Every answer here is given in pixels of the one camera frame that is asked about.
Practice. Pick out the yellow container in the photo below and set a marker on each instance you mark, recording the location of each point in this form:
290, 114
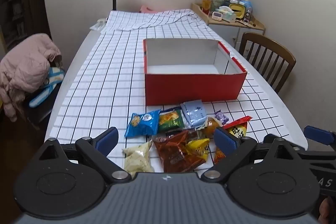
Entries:
237, 10

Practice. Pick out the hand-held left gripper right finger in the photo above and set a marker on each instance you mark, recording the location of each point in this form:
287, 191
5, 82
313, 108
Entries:
225, 141

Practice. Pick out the green snack packet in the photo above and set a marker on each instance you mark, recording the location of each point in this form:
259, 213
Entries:
170, 120

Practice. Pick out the clear plastic bag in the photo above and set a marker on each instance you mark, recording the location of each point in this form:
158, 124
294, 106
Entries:
98, 24

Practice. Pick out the wooden chair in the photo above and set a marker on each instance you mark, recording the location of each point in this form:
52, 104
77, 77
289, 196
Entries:
265, 40

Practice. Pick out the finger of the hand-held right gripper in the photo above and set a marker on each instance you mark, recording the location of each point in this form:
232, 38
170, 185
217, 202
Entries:
317, 134
315, 155

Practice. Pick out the clear round pastry packet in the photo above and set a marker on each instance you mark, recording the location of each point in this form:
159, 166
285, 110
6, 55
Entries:
211, 125

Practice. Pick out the red cardboard box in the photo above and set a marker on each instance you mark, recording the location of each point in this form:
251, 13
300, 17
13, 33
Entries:
191, 87

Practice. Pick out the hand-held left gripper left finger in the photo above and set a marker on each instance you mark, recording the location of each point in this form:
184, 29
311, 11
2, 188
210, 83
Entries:
107, 138

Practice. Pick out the pink padded jacket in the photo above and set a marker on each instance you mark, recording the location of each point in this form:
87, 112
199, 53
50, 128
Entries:
26, 61

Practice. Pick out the pink digital timer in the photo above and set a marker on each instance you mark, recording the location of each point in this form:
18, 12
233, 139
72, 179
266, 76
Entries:
216, 16

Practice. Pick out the dark chair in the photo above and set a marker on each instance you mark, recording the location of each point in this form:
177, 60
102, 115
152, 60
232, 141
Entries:
39, 113

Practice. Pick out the red yellow snack packet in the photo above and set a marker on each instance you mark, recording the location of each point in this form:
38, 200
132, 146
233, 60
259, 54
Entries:
240, 129

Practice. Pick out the cream snack packet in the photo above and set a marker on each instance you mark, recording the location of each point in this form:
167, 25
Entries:
137, 158

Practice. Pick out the pink object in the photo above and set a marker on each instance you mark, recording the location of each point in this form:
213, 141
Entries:
147, 9

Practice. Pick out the white cabinet with wooden top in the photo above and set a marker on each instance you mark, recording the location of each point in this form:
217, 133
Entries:
244, 29

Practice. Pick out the blue cookie packet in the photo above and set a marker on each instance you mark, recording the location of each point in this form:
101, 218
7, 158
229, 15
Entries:
143, 123

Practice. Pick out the tissue box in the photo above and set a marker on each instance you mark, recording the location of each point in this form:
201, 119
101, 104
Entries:
228, 14

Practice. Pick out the light blue box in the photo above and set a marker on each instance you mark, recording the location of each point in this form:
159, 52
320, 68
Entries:
248, 7

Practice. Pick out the small purple candy packet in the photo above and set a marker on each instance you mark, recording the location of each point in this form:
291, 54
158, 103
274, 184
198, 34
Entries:
221, 117

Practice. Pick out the checked white tablecloth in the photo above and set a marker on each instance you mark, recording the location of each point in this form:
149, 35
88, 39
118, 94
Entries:
105, 69

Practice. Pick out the light blue snack packet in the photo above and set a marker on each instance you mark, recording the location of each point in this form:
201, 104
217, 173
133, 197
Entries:
194, 113

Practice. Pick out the yellow candy packet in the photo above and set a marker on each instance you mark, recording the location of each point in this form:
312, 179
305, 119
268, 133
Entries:
199, 146

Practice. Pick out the orange juice bottle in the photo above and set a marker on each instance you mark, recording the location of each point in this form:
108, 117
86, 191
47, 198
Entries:
206, 5

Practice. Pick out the brown red snack packet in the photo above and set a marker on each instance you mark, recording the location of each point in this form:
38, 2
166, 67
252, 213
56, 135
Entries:
176, 153

